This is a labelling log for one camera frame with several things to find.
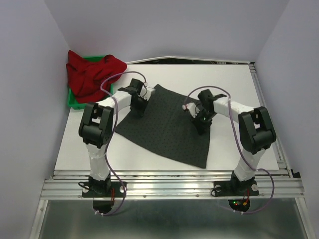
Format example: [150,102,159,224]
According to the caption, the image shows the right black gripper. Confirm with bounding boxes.
[189,109,216,135]

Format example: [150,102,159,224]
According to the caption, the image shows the dark grey dotted skirt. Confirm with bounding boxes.
[115,84,210,169]

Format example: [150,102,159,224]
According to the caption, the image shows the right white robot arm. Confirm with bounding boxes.
[182,86,277,194]

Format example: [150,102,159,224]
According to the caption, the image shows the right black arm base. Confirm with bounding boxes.
[210,180,260,198]

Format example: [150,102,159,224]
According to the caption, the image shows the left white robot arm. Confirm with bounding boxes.
[79,79,155,196]

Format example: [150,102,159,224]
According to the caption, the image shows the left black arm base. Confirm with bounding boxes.
[78,179,127,198]

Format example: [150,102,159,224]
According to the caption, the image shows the red skirt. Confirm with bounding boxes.
[66,50,127,103]

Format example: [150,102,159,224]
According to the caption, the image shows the green plastic bin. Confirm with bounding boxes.
[67,55,104,110]

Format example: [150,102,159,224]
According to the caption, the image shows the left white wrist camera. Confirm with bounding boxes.
[139,86,156,101]

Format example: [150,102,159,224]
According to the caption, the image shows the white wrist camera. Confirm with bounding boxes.
[182,103,200,118]
[139,86,156,101]

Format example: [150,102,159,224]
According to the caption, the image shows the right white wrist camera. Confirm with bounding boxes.
[182,103,200,118]

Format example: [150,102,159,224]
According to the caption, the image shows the white back wall trim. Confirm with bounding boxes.
[126,56,255,65]

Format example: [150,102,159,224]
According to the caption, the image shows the aluminium rail frame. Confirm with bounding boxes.
[29,62,310,239]

